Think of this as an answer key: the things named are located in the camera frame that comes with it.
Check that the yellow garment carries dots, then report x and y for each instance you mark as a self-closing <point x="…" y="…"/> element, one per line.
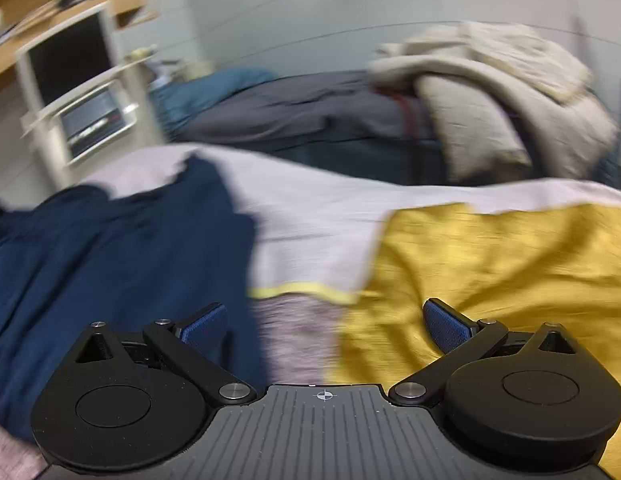
<point x="515" y="270"/>

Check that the heathered pink cloth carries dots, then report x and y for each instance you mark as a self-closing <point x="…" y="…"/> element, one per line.
<point x="295" y="335"/>

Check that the lavender printed t-shirt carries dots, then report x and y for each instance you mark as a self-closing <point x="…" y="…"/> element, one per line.
<point x="310" y="220"/>

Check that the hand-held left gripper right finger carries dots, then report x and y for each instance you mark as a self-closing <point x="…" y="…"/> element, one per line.
<point x="443" y="325"/>

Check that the grey duvet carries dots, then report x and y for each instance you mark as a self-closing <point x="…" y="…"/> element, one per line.
<point x="300" y="115"/>

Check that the beige blanket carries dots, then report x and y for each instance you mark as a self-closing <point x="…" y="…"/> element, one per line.
<point x="490" y="100"/>

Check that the white shelf unit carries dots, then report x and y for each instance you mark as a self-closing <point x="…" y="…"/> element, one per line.
<point x="120" y="90"/>

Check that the teal cloth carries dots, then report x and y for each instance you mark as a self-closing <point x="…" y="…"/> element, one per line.
<point x="210" y="92"/>

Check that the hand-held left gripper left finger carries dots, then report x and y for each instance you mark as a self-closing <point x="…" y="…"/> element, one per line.
<point x="205" y="322"/>

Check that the navy blue garment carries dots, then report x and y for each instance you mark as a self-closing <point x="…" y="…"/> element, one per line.
<point x="115" y="260"/>

